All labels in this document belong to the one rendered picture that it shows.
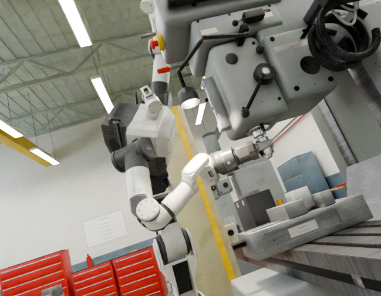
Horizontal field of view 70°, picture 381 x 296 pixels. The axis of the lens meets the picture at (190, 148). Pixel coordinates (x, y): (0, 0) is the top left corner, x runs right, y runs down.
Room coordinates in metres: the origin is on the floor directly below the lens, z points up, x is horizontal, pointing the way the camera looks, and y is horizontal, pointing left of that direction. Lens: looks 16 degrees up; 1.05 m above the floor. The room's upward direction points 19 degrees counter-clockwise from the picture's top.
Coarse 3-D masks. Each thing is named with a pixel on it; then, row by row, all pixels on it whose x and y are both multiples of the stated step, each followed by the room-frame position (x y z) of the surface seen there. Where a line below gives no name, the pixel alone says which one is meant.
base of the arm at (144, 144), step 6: (144, 138) 1.03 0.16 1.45; (138, 144) 0.99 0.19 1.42; (144, 144) 1.02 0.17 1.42; (150, 144) 1.07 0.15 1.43; (144, 150) 1.00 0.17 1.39; (150, 150) 1.05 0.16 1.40; (144, 156) 1.01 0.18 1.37; (150, 156) 1.03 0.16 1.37; (156, 156) 1.09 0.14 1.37; (114, 162) 1.02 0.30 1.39
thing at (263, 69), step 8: (264, 64) 0.83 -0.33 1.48; (256, 72) 0.83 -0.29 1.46; (264, 72) 0.82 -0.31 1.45; (272, 72) 0.83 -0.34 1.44; (256, 80) 0.85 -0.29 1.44; (264, 80) 0.83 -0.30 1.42; (256, 88) 0.82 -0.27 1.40; (248, 104) 0.81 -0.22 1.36; (240, 112) 0.81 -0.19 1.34; (248, 112) 0.80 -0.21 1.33
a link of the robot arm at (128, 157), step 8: (128, 144) 1.03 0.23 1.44; (120, 152) 1.02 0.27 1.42; (128, 152) 1.01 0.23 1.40; (136, 152) 1.00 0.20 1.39; (120, 160) 1.02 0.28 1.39; (128, 160) 0.99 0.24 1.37; (136, 160) 0.99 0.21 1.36; (144, 160) 1.01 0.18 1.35; (120, 168) 1.04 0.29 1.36; (128, 168) 0.98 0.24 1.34
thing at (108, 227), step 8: (104, 216) 9.44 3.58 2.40; (112, 216) 9.48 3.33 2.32; (120, 216) 9.53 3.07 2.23; (88, 224) 9.35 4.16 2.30; (96, 224) 9.39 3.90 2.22; (104, 224) 9.43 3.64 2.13; (112, 224) 9.47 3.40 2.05; (120, 224) 9.52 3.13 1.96; (88, 232) 9.34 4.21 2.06; (96, 232) 9.38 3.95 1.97; (104, 232) 9.42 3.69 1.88; (112, 232) 9.46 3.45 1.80; (120, 232) 9.51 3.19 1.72; (88, 240) 9.33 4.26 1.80; (96, 240) 9.37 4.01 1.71; (104, 240) 9.42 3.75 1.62
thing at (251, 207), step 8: (256, 192) 1.26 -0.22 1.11; (264, 192) 1.25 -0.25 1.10; (240, 200) 1.33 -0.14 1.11; (248, 200) 1.24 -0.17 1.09; (256, 200) 1.25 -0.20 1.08; (264, 200) 1.25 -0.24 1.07; (272, 200) 1.26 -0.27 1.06; (240, 208) 1.38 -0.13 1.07; (248, 208) 1.25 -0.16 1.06; (256, 208) 1.24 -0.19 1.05; (264, 208) 1.25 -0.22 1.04; (240, 216) 1.42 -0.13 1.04; (248, 216) 1.29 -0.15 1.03; (256, 216) 1.24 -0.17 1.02; (264, 216) 1.25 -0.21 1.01; (248, 224) 1.34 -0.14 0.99; (256, 224) 1.24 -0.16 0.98
